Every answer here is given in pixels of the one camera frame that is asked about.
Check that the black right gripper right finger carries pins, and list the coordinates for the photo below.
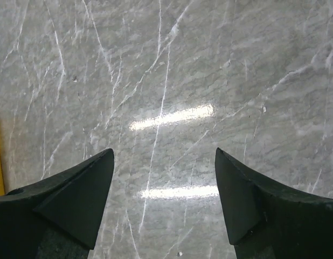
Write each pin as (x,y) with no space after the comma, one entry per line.
(267,219)

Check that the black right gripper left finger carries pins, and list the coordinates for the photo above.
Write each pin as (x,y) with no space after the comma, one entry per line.
(60,216)

